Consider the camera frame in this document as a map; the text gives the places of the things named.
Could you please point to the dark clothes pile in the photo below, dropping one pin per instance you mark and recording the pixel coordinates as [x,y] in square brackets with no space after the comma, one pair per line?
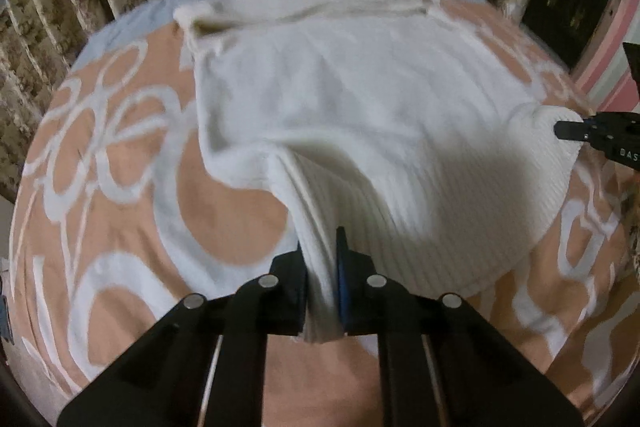
[5,319]

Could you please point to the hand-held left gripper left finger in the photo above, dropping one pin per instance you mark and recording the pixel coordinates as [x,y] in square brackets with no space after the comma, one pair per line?
[292,297]

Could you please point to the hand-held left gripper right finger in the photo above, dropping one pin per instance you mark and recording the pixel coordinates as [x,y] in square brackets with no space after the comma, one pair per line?
[342,287]

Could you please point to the orange white patterned blanket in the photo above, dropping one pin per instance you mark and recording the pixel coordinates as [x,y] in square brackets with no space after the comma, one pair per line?
[125,187]

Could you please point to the light blue bed sheet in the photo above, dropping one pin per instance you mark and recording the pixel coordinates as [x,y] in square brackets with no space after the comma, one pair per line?
[130,24]

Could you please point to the white knit sweater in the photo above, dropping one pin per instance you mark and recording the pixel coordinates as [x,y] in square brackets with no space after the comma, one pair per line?
[360,107]

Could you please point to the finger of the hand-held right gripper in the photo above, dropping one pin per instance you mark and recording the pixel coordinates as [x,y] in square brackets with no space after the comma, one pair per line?
[572,131]

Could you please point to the black grey appliance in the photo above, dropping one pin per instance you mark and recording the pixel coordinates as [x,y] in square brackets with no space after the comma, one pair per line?
[565,2]

